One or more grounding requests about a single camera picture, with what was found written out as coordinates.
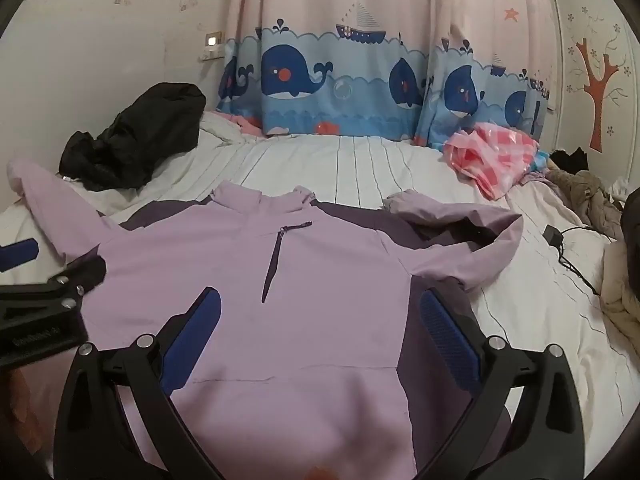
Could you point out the light blue cloth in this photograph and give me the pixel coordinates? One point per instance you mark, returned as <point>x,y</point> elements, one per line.
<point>540,164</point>

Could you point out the dark grey cloth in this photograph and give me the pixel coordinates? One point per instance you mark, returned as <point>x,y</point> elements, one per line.
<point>631,220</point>

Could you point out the cream blanket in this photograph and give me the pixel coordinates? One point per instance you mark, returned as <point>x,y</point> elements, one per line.
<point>622,300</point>

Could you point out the white striped duvet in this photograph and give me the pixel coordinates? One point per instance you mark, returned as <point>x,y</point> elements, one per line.
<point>375,170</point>

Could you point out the purple two-tone jacket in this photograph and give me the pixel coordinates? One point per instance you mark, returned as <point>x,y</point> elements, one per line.
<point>300,335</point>

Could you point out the small black cloth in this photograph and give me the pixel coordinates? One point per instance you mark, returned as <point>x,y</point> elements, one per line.
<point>570,160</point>

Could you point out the black garment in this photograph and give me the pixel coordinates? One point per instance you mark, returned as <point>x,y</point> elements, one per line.
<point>140,135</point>

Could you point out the whale print curtain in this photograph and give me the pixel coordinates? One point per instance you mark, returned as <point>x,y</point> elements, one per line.
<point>350,35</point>
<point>480,60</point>

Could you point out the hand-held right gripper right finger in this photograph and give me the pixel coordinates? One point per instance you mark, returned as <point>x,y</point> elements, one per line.
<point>447,345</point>

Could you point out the pink checkered cloth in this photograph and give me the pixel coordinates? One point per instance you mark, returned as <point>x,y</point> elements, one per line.
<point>485,160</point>

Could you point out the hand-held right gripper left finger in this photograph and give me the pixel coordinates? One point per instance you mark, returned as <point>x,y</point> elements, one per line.
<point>192,340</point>

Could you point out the white wall socket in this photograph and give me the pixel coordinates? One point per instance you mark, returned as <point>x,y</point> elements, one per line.
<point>214,40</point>

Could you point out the white wardrobe door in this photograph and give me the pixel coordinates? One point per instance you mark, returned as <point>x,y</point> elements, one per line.
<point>575,10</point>

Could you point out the beige padded coat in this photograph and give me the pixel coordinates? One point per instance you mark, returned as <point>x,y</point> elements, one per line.
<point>585,195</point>

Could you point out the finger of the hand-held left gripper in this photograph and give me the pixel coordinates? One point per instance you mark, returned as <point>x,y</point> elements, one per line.
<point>17,256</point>
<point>90,270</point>

